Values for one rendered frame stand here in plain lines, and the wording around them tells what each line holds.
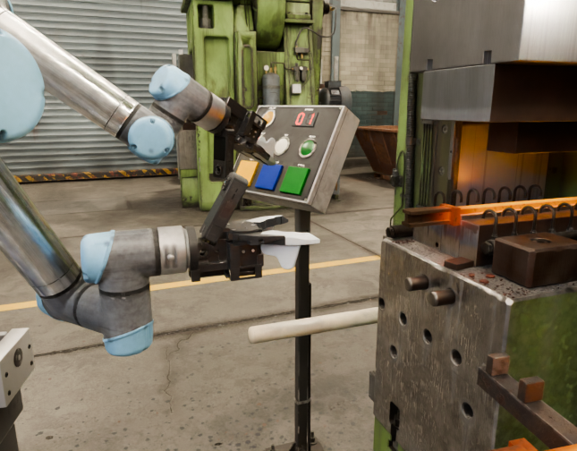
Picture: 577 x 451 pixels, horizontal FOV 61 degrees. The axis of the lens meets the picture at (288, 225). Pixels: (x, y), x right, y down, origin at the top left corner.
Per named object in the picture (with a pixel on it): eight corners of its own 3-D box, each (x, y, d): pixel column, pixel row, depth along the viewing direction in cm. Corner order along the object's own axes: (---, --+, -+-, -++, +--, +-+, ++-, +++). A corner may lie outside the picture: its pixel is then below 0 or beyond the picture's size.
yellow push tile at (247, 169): (248, 185, 139) (257, 161, 139) (232, 182, 144) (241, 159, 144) (252, 188, 140) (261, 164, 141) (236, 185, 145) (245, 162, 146)
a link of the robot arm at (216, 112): (204, 123, 101) (182, 122, 106) (220, 132, 104) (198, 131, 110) (217, 90, 102) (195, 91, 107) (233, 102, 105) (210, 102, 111)
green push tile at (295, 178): (298, 194, 124) (308, 167, 126) (278, 191, 130) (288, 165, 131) (303, 197, 126) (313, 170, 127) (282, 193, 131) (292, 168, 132)
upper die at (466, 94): (489, 122, 82) (495, 63, 80) (420, 119, 101) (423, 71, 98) (660, 120, 96) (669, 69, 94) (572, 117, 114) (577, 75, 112)
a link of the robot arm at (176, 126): (120, 148, 93) (150, 100, 92) (125, 144, 104) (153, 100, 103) (156, 171, 95) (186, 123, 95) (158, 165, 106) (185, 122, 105)
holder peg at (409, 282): (410, 293, 91) (411, 280, 91) (402, 288, 94) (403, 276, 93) (428, 291, 93) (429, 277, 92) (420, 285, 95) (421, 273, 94)
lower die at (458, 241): (475, 267, 88) (479, 221, 86) (412, 239, 107) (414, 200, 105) (638, 244, 102) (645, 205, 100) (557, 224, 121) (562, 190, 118)
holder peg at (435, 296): (436, 309, 84) (436, 294, 84) (426, 303, 87) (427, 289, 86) (454, 306, 86) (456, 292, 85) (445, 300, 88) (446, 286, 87)
